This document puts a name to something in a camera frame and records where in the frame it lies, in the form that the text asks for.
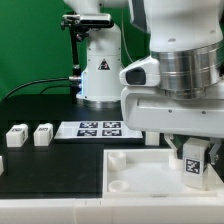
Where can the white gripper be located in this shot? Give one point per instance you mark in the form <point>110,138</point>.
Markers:
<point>146,109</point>

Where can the white square tabletop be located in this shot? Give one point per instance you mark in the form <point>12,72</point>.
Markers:
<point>145,173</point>

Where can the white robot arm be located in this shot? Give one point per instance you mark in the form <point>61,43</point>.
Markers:
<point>178,89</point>

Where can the white obstacle fence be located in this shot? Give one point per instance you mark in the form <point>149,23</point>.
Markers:
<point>153,210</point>

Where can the white part at left edge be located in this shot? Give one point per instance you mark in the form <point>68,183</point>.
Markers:
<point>1,166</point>

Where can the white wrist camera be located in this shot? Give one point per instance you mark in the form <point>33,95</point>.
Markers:
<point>144,72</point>

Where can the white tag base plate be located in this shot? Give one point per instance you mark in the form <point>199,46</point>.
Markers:
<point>95,129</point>

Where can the black camera on stand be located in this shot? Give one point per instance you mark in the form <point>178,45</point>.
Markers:
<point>79,25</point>

